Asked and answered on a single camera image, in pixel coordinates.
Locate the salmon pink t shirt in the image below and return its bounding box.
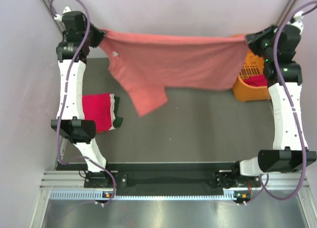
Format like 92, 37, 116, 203
100, 30, 249, 116

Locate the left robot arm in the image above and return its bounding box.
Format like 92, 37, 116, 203
51, 7, 112, 187

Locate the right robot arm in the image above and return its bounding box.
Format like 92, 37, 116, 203
231, 21, 308, 186

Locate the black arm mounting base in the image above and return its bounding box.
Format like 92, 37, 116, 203
84, 162, 260, 197

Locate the orange plastic basket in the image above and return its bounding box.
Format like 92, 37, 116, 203
232, 48, 270, 102

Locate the magenta t shirt in basket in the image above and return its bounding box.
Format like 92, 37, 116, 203
243, 75, 267, 87

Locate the folded white t shirt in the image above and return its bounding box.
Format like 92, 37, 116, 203
109, 94, 115, 131

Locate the folded magenta t shirt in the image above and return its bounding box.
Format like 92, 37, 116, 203
82, 93, 111, 133

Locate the folded dark green t shirt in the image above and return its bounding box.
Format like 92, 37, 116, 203
113, 96, 124, 129

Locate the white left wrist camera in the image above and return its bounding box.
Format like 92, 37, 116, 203
54, 6, 71, 22

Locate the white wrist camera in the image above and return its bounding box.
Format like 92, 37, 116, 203
54, 6, 71, 22
287, 11, 304, 32

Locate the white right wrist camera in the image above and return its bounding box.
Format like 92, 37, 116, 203
287, 11, 304, 32

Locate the slotted grey cable duct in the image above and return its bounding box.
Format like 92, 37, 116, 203
50, 190, 249, 201

